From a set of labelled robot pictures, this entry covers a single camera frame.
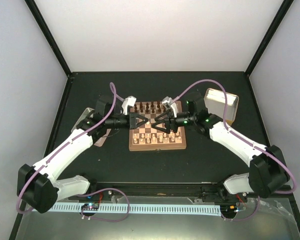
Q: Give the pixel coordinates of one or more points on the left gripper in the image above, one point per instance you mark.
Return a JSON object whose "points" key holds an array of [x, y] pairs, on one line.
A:
{"points": [[131, 122]]}

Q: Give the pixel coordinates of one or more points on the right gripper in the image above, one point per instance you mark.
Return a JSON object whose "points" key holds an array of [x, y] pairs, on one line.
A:
{"points": [[167, 130]]}

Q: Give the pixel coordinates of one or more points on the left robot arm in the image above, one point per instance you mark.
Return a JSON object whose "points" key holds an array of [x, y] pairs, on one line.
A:
{"points": [[39, 185]]}

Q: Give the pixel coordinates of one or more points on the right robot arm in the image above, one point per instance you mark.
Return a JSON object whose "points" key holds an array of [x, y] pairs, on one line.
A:
{"points": [[266, 171]]}

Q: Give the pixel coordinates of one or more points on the row of dark chess pieces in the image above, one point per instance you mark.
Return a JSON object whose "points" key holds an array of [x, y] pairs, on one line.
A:
{"points": [[148, 107]]}

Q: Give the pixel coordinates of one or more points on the wooden chess board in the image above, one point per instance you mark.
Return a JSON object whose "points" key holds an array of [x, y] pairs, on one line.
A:
{"points": [[155, 147]]}

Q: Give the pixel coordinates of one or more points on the small circuit board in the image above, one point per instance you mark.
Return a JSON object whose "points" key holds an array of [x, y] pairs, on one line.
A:
{"points": [[90, 207]]}

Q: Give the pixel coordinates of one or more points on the gold metal tin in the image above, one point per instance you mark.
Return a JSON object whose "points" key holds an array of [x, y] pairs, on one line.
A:
{"points": [[215, 102]]}

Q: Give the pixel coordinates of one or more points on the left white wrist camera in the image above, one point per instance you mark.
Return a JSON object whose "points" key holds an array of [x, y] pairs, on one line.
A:
{"points": [[128, 102]]}

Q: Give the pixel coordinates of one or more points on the white slotted cable duct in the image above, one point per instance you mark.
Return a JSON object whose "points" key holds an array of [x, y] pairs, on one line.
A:
{"points": [[156, 209]]}

